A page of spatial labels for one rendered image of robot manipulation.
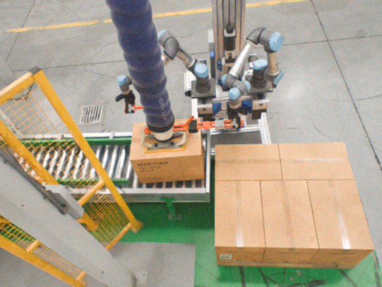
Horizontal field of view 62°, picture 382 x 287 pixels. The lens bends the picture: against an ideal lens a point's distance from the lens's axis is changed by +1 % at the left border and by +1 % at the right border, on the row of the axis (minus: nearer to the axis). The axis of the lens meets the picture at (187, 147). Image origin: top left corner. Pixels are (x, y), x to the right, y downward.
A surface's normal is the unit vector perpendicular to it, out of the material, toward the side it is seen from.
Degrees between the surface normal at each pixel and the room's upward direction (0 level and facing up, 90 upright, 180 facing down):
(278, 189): 0
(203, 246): 0
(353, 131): 0
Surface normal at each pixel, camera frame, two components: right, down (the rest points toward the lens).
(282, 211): -0.11, -0.57
